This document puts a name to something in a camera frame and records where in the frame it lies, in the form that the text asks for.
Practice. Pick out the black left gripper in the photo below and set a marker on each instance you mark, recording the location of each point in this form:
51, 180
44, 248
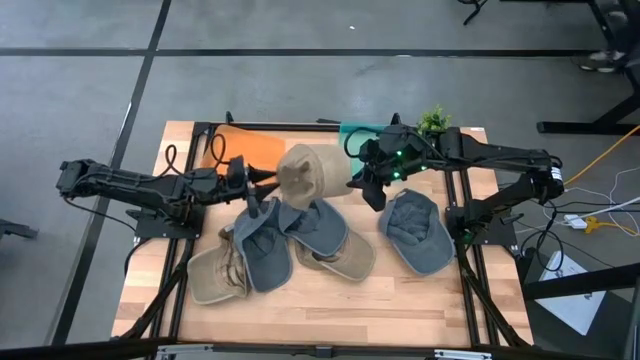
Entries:
235, 175

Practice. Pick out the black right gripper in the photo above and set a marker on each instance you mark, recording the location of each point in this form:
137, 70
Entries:
395, 150

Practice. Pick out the tan baseball cap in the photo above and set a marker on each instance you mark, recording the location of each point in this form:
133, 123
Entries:
315, 172
215, 275
350, 260

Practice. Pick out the grey baseball cap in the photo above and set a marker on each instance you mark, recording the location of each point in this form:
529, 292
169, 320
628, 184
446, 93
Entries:
420, 235
265, 255
320, 230

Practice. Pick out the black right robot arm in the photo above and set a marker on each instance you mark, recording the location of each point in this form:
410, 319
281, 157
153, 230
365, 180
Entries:
500, 152

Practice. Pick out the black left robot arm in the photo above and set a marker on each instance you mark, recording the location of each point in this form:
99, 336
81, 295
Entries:
125, 185

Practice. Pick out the orange plastic bin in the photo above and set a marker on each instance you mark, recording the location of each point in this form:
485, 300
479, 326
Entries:
250, 145

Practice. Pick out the teal plastic bin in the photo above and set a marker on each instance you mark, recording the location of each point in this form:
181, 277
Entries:
347, 128

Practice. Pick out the small green potted plant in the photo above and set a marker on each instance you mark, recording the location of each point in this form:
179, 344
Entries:
434, 121

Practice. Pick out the black chair base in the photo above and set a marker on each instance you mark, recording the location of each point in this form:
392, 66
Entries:
470, 18

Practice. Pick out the white power strip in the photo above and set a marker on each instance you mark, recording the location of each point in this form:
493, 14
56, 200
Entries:
575, 221

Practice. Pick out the yellow power plug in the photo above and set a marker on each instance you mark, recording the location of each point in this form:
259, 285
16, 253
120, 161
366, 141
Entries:
592, 225

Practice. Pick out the black metal beam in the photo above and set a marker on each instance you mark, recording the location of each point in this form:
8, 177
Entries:
580, 285

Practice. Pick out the white cardboard box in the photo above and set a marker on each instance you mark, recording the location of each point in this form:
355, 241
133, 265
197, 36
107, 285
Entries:
575, 305

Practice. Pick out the black floor stand foot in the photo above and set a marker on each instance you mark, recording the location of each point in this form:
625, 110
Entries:
17, 230

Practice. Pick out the person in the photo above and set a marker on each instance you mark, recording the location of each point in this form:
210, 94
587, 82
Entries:
607, 55

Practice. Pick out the black aluminium table frame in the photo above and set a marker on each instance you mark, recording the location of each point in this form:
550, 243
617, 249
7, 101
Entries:
280, 126

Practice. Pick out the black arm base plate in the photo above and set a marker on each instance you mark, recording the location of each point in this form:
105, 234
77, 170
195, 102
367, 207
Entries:
500, 232
160, 231

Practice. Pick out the silver frame bracket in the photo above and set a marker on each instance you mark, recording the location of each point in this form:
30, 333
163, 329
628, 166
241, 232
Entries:
462, 355
185, 350

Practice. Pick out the black desk frame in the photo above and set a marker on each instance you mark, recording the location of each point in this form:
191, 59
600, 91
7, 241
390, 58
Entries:
590, 127

